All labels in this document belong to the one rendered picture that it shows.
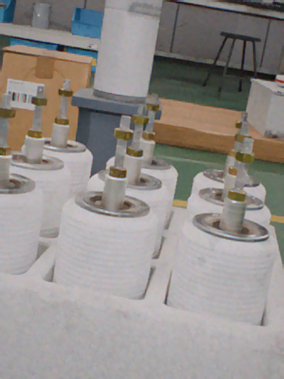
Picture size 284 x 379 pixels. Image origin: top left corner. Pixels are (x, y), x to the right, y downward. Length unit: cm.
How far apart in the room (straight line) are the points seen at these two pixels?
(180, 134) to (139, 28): 148
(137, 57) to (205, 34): 787
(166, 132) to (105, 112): 147
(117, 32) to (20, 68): 82
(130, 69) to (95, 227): 51
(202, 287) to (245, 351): 7
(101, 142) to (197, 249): 50
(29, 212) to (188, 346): 20
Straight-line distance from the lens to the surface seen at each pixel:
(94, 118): 107
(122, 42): 108
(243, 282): 62
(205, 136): 254
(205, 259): 61
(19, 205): 64
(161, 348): 61
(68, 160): 86
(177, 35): 893
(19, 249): 66
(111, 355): 62
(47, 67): 186
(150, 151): 87
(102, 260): 62
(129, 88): 109
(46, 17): 541
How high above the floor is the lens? 43
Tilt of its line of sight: 15 degrees down
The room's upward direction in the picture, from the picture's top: 10 degrees clockwise
